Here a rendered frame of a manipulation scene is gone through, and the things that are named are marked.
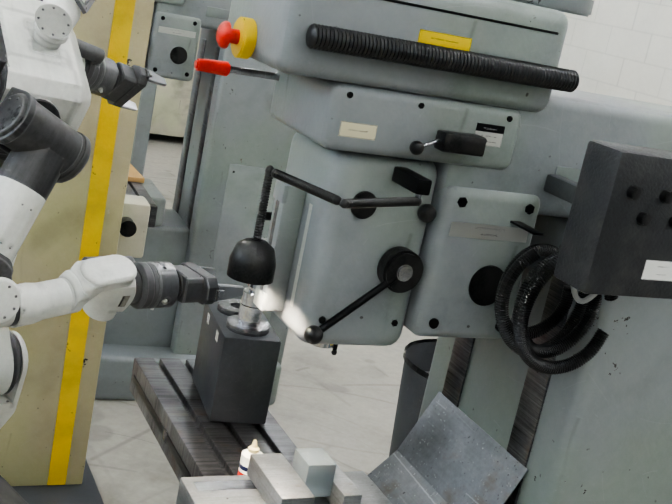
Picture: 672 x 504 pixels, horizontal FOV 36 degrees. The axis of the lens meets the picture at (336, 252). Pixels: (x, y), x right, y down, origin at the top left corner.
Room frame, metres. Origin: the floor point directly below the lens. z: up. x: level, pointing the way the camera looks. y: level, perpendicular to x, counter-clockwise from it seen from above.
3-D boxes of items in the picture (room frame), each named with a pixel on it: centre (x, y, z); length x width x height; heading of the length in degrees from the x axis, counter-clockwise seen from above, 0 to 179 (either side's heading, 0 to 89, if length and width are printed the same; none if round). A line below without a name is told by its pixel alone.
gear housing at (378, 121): (1.68, -0.05, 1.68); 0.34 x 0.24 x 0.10; 117
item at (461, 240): (1.75, -0.18, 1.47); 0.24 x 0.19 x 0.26; 27
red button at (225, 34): (1.55, 0.22, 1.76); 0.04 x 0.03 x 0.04; 27
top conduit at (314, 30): (1.55, -0.10, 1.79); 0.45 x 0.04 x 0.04; 117
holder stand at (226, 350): (2.08, 0.16, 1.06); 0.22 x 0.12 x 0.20; 20
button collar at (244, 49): (1.56, 0.20, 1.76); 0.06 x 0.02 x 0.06; 27
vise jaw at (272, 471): (1.58, 0.01, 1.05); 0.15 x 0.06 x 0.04; 28
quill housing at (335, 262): (1.67, -0.01, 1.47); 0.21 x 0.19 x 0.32; 27
